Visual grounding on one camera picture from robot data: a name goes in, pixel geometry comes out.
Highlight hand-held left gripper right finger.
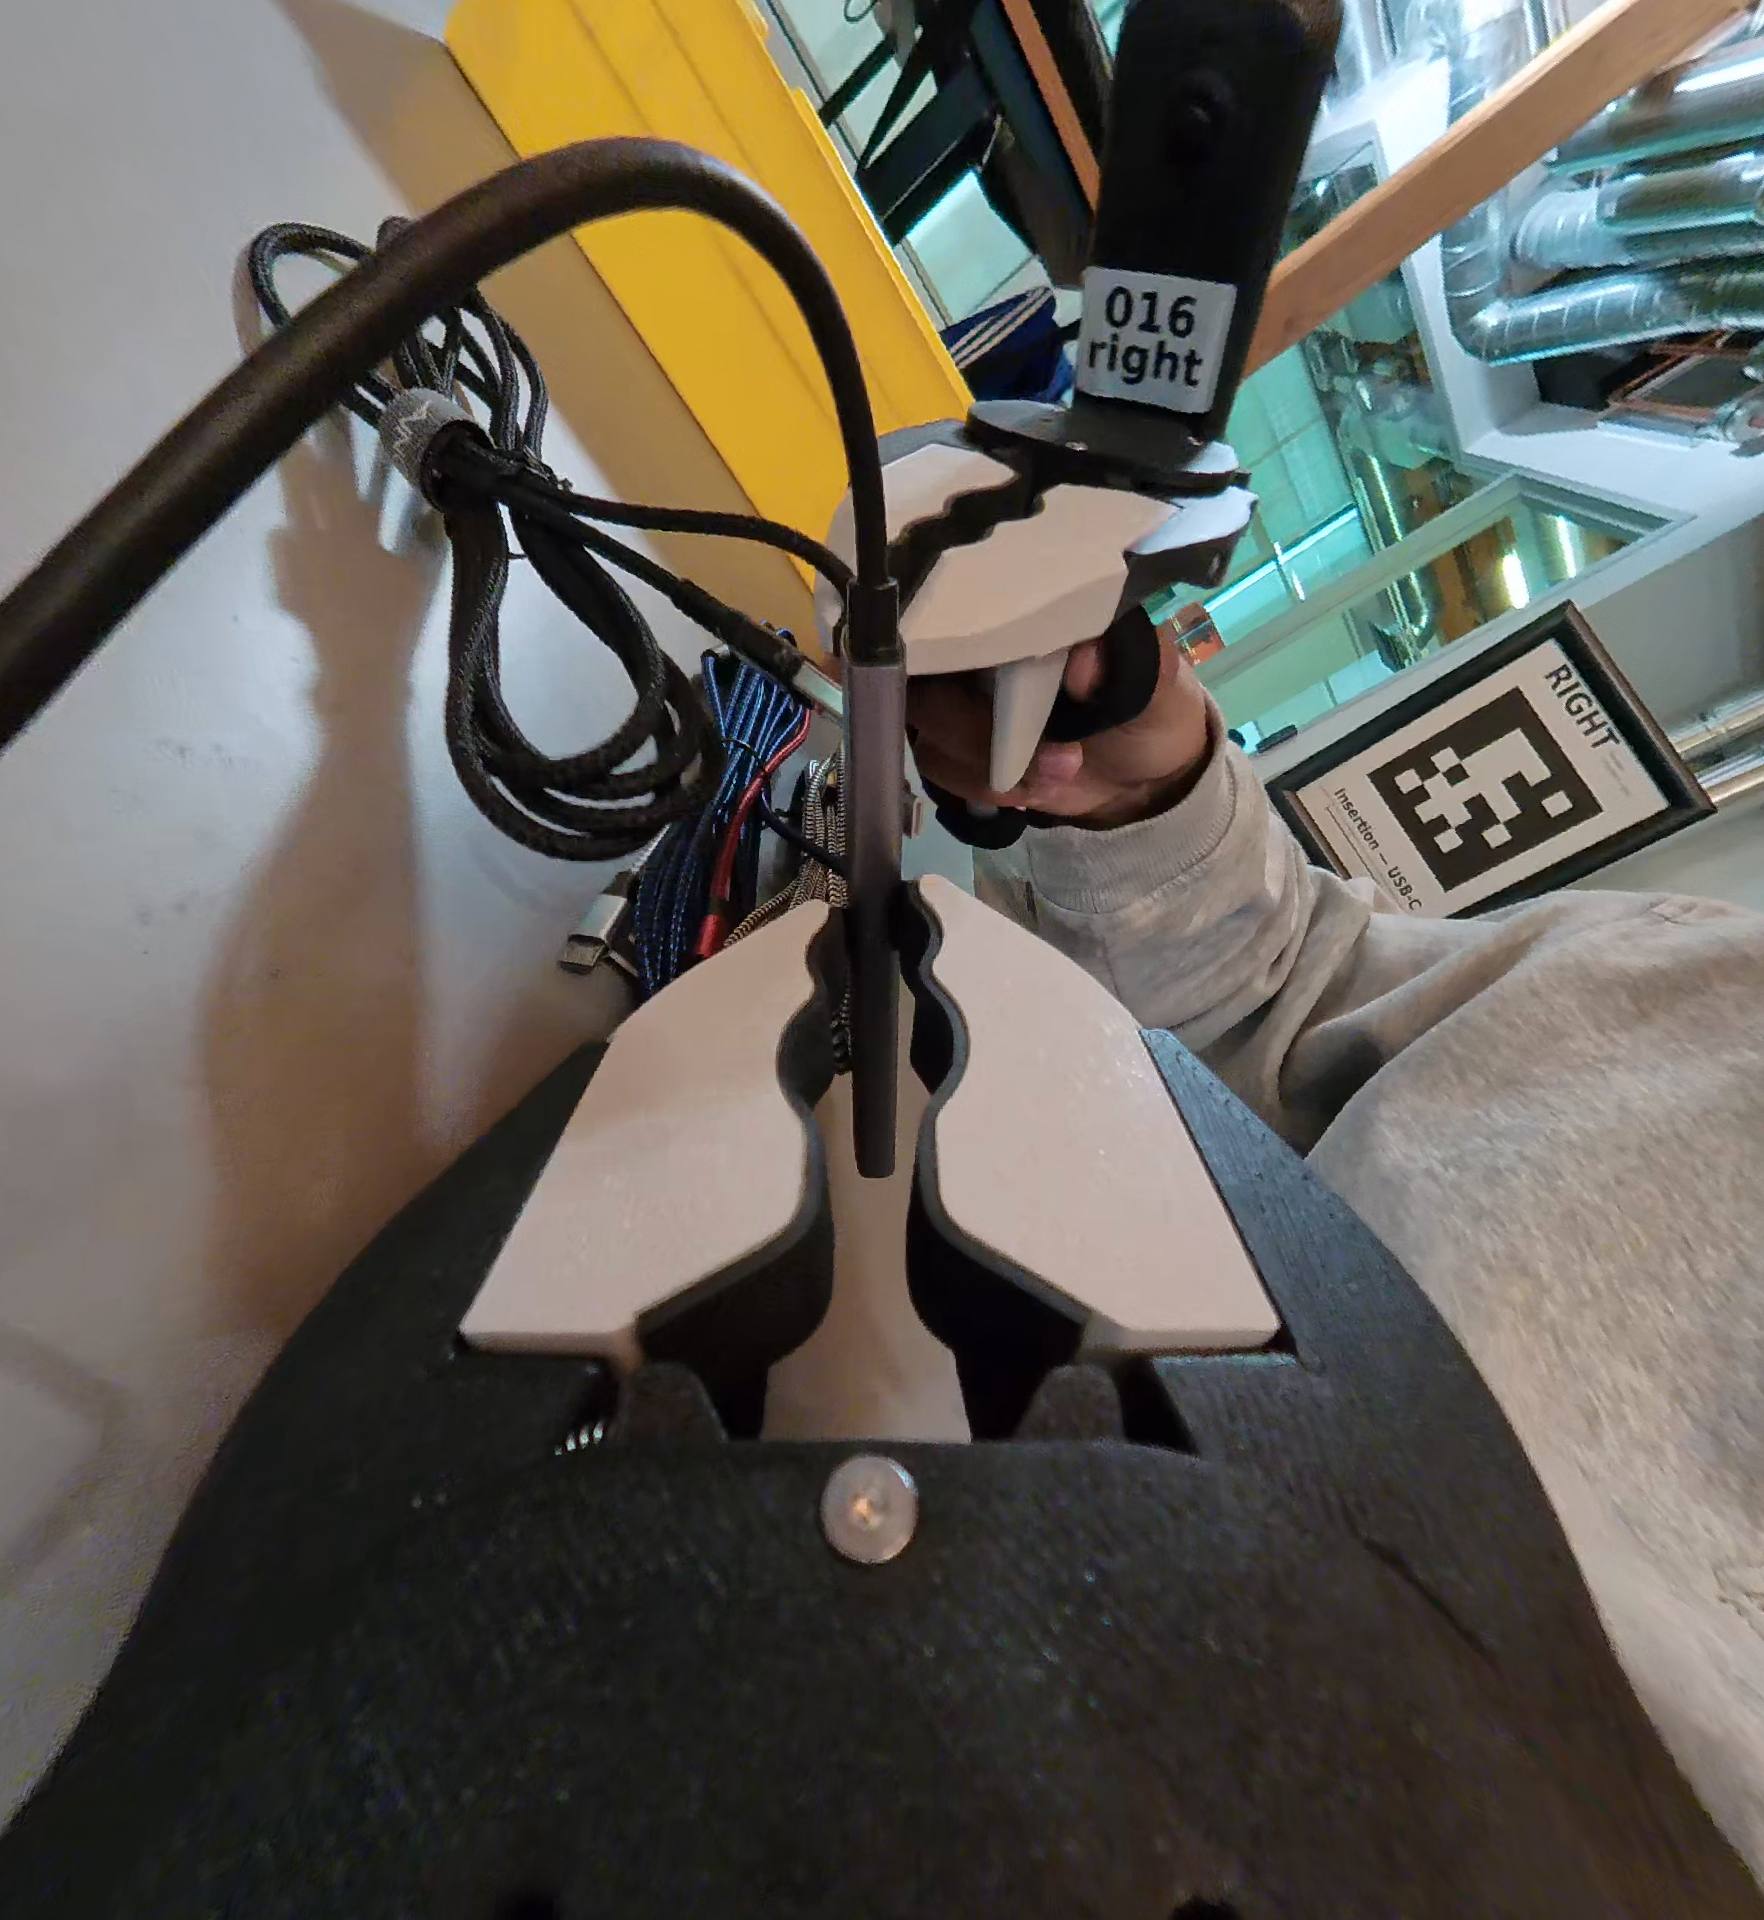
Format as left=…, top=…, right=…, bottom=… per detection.
left=904, top=874, right=1285, bottom=1368

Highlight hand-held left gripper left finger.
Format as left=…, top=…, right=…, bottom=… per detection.
left=459, top=888, right=842, bottom=1397

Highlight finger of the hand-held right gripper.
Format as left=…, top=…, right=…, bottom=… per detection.
left=894, top=478, right=1183, bottom=677
left=817, top=424, right=1034, bottom=661

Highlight thick black hub cable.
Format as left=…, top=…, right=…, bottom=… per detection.
left=0, top=136, right=899, bottom=835

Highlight person's right hand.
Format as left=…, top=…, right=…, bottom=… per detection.
left=904, top=646, right=1229, bottom=835

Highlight blue striped bag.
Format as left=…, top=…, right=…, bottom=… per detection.
left=942, top=284, right=1083, bottom=409

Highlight wooden beam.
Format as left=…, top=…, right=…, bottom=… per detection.
left=1258, top=0, right=1746, bottom=354

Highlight yellow panel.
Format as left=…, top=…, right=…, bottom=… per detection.
left=448, top=0, right=973, bottom=631

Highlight silver ventilation pipes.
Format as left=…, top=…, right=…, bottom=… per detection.
left=1437, top=60, right=1764, bottom=376

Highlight framed black-white marker sign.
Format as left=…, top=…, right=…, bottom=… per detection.
left=1265, top=598, right=1720, bottom=919

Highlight black braided cable bundle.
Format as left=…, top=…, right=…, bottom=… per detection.
left=238, top=217, right=838, bottom=864

